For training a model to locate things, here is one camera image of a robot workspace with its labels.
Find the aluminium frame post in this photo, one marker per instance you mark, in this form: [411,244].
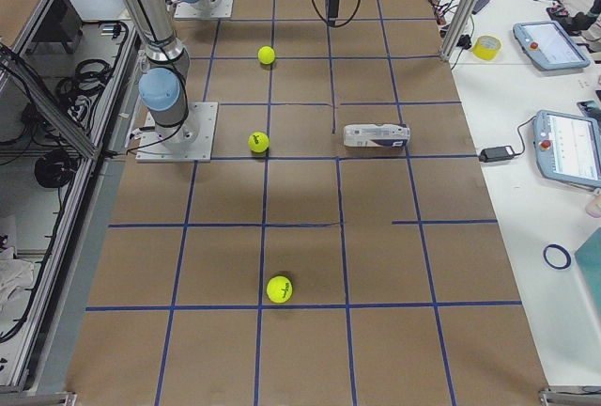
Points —
[460,19]

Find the upper teach pendant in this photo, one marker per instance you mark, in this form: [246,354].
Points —
[548,46]

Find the near yellow tennis ball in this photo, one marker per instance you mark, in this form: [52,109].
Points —
[279,289]

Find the lower teach pendant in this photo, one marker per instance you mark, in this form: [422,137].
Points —
[567,148]

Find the yellow tennis ball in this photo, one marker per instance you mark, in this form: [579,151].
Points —
[279,289]
[258,142]
[266,55]

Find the teach pendant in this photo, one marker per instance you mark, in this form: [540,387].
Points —
[548,46]
[567,148]

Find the black power adapter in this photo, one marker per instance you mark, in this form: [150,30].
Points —
[496,154]

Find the yellow tape roll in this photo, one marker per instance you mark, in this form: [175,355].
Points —
[486,47]

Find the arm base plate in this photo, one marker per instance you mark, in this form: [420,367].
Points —
[192,142]
[186,12]

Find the middle yellow tennis ball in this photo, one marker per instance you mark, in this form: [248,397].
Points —
[258,142]

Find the white tennis ball can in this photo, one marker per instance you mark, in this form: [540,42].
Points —
[376,135]

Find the far yellow tennis ball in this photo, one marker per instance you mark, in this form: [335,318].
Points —
[266,55]

